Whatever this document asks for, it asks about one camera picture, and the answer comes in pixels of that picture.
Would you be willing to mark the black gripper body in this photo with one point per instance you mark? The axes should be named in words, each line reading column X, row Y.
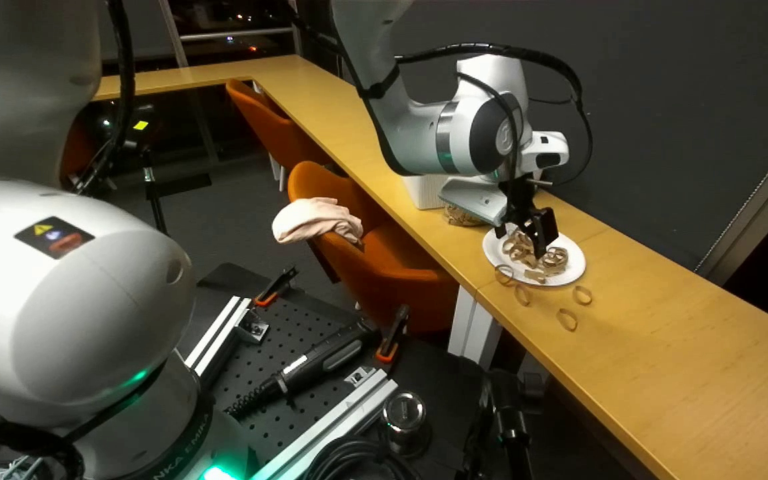
column 522, row 206

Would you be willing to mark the rubber bands pile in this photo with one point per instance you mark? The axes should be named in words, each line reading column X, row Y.
column 529, row 262

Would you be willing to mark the rubber band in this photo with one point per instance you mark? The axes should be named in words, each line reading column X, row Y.
column 582, row 294
column 509, row 278
column 570, row 322

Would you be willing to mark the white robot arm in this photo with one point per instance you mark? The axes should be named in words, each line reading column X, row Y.
column 93, row 301

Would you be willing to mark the white round plate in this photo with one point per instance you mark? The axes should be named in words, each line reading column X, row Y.
column 570, row 275

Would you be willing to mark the white plastic storage bin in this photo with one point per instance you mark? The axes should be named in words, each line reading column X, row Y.
column 426, row 191

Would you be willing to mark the white table leg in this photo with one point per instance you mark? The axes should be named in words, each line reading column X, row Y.
column 474, row 333

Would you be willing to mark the near orange chair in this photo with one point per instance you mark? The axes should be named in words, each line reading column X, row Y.
column 389, row 269

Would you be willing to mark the orange chair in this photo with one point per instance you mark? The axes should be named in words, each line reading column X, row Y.
column 279, row 134
column 389, row 269

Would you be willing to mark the pink cloth on chair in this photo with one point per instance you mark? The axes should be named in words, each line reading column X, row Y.
column 313, row 218

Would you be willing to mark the black handheld tool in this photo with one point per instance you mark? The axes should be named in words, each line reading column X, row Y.
column 309, row 370

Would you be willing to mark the round metal tin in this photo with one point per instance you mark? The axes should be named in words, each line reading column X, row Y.
column 405, row 414

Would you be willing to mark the far orange chair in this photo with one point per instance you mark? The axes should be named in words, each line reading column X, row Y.
column 279, row 134

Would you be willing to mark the black perforated breadboard base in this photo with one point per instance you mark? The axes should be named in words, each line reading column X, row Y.
column 259, row 349

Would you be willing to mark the orange handled clamp right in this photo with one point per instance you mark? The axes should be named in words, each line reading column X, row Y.
column 393, row 339

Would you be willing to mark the orange handled clamp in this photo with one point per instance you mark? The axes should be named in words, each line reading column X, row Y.
column 393, row 339
column 277, row 289

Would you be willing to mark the silver aluminium rail right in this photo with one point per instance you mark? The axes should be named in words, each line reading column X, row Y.
column 362, row 403

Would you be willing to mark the silver aluminium rail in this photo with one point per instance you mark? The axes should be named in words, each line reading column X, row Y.
column 217, row 335
column 362, row 403

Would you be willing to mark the orange handled clamp left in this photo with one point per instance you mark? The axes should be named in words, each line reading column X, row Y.
column 277, row 289

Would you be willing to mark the silver aluminium rail left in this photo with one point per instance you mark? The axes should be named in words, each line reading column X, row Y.
column 217, row 335

